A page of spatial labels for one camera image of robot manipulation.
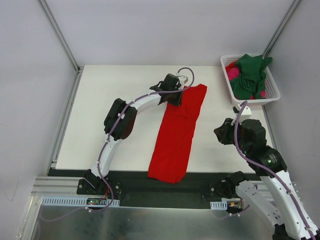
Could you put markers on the white cable duct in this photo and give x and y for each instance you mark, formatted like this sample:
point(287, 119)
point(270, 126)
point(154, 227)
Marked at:
point(219, 205)
point(64, 201)

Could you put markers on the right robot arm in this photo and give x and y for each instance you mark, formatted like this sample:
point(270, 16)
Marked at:
point(285, 215)

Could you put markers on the green t-shirt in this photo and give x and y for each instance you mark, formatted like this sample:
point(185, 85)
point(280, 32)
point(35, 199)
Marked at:
point(250, 84)

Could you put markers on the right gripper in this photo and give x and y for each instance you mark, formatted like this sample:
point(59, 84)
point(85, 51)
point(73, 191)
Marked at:
point(222, 132)

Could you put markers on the left white cable duct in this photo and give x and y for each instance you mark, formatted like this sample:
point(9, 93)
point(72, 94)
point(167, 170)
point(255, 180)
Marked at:
point(64, 201)

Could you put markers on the right aluminium frame post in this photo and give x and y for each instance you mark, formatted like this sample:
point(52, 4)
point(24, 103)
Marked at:
point(294, 5)

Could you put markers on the aluminium frame post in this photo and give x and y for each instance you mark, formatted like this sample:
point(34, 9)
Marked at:
point(59, 34)
point(294, 5)

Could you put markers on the white plastic basket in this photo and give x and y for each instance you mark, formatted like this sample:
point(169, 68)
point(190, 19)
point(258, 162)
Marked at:
point(271, 90)

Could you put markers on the pink garment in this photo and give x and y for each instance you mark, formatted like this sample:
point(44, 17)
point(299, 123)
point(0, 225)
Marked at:
point(232, 71)

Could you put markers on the red t-shirt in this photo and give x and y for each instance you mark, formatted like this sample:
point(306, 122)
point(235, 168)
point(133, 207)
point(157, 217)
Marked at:
point(170, 158)

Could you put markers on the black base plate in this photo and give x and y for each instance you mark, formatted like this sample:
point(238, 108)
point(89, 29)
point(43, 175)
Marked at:
point(135, 189)

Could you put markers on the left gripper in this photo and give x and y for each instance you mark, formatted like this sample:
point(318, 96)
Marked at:
point(173, 97)

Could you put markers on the right white cable duct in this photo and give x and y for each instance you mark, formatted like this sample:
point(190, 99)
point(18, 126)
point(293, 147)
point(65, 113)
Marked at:
point(219, 205)

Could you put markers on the left aluminium frame post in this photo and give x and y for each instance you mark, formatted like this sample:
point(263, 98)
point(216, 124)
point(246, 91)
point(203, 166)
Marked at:
point(59, 34)

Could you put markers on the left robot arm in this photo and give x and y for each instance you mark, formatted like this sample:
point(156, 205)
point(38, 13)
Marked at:
point(119, 123)

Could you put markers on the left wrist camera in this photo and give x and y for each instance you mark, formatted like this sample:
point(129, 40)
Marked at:
point(183, 79)

